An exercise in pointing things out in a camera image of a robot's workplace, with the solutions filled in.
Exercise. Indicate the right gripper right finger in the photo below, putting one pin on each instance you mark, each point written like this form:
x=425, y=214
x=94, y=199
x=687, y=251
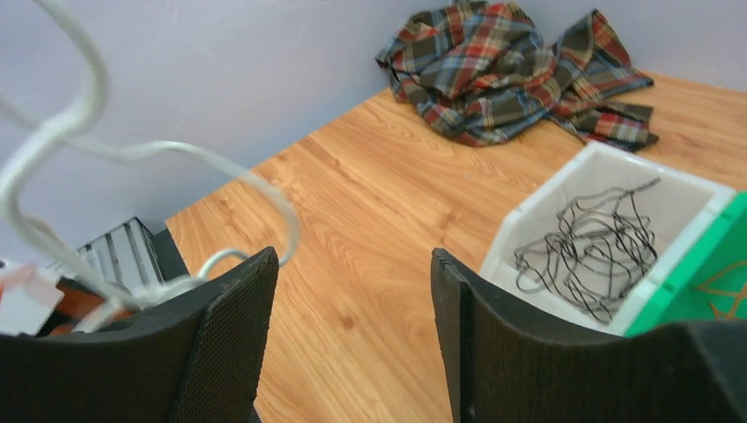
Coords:
x=508, y=361

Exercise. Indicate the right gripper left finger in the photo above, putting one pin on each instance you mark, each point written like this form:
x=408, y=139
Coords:
x=195, y=358

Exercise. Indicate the white plastic bin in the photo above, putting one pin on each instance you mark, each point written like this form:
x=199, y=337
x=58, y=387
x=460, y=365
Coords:
x=594, y=243

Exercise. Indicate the green plastic bin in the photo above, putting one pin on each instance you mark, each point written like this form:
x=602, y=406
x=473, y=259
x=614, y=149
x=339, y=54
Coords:
x=710, y=281

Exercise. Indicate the plaid cloth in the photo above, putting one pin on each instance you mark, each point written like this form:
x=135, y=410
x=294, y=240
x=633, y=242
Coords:
x=480, y=74

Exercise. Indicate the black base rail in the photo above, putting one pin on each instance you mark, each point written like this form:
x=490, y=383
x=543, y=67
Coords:
x=129, y=255

